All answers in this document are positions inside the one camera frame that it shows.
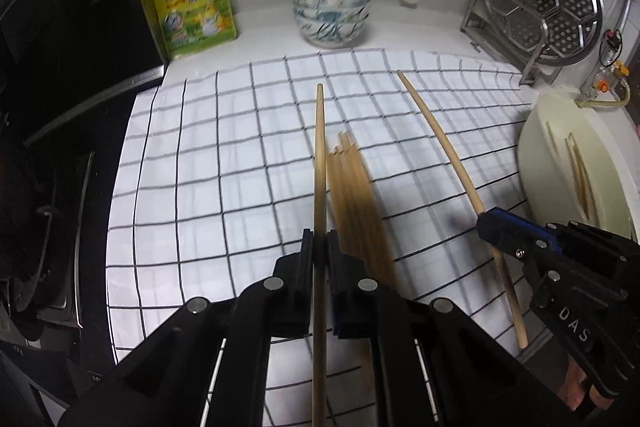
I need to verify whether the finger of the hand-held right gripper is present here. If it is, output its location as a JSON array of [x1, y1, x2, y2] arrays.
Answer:
[[487, 207, 561, 250], [476, 213, 538, 260]]

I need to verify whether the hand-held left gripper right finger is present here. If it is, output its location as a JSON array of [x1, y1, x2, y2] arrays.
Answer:
[[325, 229, 591, 427]]

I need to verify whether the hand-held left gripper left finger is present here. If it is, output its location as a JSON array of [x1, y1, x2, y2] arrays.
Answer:
[[59, 229, 315, 427]]

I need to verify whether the single wooden chopstick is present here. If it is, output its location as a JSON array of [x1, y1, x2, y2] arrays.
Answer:
[[574, 143, 597, 219], [396, 70, 529, 350], [565, 133, 585, 208], [311, 83, 328, 427]]

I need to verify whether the bunch of wooden chopsticks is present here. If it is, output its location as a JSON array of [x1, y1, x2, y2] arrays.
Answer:
[[326, 132, 401, 388]]

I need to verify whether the person's right hand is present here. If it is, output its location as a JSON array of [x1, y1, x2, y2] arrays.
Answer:
[[556, 354, 613, 414]]

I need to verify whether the white black-grid cloth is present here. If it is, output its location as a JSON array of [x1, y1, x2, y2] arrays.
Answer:
[[106, 48, 566, 427]]

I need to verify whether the steel dish rack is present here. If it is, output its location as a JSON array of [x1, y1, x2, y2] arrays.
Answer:
[[461, 0, 551, 86]]

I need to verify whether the black gas stove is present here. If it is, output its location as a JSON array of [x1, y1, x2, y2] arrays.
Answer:
[[0, 147, 101, 333]]

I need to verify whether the yellow seasoning pouch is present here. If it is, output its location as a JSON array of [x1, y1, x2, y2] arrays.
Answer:
[[150, 0, 238, 62]]

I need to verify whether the black built-in appliance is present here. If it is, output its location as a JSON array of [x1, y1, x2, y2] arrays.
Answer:
[[0, 337, 96, 427]]

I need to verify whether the black range hood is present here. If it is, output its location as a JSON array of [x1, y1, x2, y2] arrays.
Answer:
[[0, 0, 168, 148]]

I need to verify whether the gas valve with yellow handle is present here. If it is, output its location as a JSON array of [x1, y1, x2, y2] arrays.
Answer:
[[582, 62, 631, 98]]

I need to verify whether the black cable loop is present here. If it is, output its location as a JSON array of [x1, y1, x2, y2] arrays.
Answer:
[[599, 29, 623, 68]]

